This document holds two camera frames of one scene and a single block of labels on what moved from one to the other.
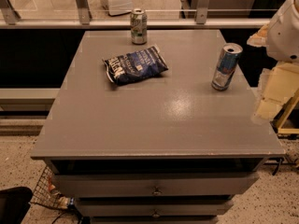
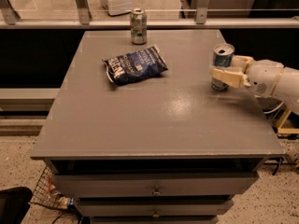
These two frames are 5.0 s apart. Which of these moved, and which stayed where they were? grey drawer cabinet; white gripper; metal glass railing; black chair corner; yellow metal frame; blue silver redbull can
Moved: blue silver redbull can; white gripper
Stayed: yellow metal frame; grey drawer cabinet; black chair corner; metal glass railing
